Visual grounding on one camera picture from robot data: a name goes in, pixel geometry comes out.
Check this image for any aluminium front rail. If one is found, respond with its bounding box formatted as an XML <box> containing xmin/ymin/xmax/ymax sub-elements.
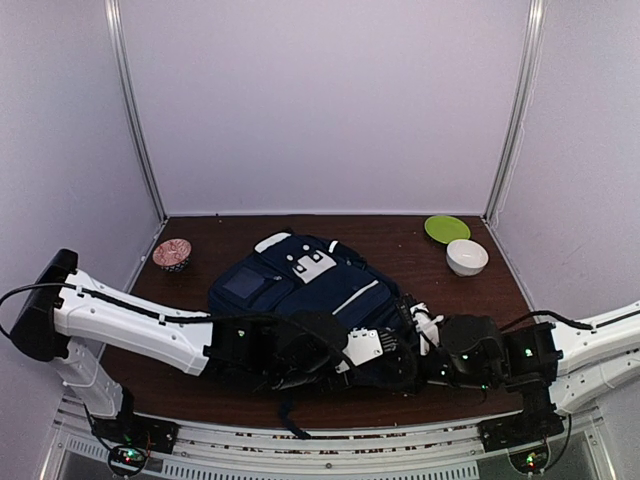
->
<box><xmin>36</xmin><ymin>395</ymin><xmax>623</xmax><ymax>479</ymax></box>

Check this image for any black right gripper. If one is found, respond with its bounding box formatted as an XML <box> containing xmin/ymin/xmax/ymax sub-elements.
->
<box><xmin>380</xmin><ymin>342</ymin><xmax>498</xmax><ymax>399</ymax></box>

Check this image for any green plate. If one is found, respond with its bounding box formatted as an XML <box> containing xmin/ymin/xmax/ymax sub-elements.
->
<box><xmin>424</xmin><ymin>215</ymin><xmax>471</xmax><ymax>245</ymax></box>

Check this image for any aluminium frame post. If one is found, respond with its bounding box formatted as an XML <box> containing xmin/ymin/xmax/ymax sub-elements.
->
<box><xmin>484</xmin><ymin>0</ymin><xmax>547</xmax><ymax>226</ymax></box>
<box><xmin>104</xmin><ymin>0</ymin><xmax>168</xmax><ymax>223</ymax></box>

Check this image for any white bowl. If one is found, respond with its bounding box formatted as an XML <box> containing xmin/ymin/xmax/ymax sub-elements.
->
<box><xmin>446</xmin><ymin>239</ymin><xmax>489</xmax><ymax>277</ymax></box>

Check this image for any aluminium frame post left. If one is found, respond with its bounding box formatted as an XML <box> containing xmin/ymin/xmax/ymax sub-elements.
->
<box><xmin>104</xmin><ymin>0</ymin><xmax>168</xmax><ymax>223</ymax></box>

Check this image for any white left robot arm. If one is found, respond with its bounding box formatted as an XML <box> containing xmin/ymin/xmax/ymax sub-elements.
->
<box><xmin>1</xmin><ymin>249</ymin><xmax>418</xmax><ymax>444</ymax></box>

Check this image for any aluminium frame post right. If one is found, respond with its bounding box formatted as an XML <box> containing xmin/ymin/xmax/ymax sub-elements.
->
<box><xmin>484</xmin><ymin>0</ymin><xmax>547</xmax><ymax>226</ymax></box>

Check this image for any orange patterned bowl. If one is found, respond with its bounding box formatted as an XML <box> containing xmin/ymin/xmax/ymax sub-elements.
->
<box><xmin>152</xmin><ymin>238</ymin><xmax>192</xmax><ymax>273</ymax></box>

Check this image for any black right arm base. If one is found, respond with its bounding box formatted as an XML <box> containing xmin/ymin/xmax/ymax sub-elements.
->
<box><xmin>477</xmin><ymin>388</ymin><xmax>564</xmax><ymax>452</ymax></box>

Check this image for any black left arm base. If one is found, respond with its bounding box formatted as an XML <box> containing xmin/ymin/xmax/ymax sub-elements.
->
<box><xmin>90</xmin><ymin>388</ymin><xmax>179</xmax><ymax>454</ymax></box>

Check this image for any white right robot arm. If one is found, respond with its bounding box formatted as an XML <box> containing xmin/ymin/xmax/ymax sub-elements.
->
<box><xmin>398</xmin><ymin>295</ymin><xmax>639</xmax><ymax>442</ymax></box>

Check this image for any navy blue backpack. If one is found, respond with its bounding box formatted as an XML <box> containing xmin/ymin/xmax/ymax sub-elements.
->
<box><xmin>208</xmin><ymin>230</ymin><xmax>419</xmax><ymax>439</ymax></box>

